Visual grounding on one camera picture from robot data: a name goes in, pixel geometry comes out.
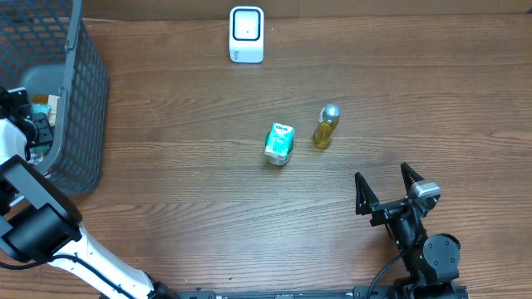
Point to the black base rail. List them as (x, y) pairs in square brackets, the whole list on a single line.
[(282, 295)]

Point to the teal wet wipes pack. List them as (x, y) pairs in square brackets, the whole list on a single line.
[(41, 109)]

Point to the teal Kleenex tissue pack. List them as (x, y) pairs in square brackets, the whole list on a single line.
[(278, 146)]

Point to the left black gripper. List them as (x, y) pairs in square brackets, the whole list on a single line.
[(45, 133)]

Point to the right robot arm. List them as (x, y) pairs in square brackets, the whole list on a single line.
[(431, 263)]

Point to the grey plastic mesh basket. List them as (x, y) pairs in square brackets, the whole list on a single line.
[(46, 49)]

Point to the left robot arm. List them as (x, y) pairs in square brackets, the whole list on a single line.
[(50, 229)]

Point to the yellow tea bottle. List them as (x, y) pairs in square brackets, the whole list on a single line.
[(328, 120)]

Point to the brown snack bag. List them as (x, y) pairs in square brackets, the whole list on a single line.
[(50, 100)]

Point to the white barcode scanner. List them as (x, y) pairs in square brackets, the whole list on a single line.
[(246, 34)]

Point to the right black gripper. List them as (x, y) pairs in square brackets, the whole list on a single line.
[(391, 208)]

